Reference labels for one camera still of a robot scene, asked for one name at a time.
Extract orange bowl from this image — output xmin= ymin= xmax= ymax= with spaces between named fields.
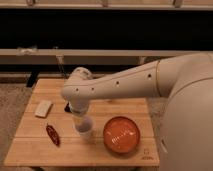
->
xmin=103 ymin=116 xmax=140 ymax=154

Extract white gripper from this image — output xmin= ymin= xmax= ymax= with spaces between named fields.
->
xmin=64 ymin=100 xmax=89 ymax=117

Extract wooden table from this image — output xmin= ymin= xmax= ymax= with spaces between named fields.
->
xmin=4 ymin=79 xmax=159 ymax=167

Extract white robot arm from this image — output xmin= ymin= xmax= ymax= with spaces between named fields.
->
xmin=61 ymin=52 xmax=213 ymax=171

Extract clear plastic cup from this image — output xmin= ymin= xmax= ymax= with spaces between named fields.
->
xmin=73 ymin=115 xmax=93 ymax=141

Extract wooden shelf rail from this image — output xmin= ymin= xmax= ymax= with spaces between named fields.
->
xmin=0 ymin=48 xmax=201 ymax=66

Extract white sponge block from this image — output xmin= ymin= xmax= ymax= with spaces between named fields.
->
xmin=35 ymin=100 xmax=52 ymax=118

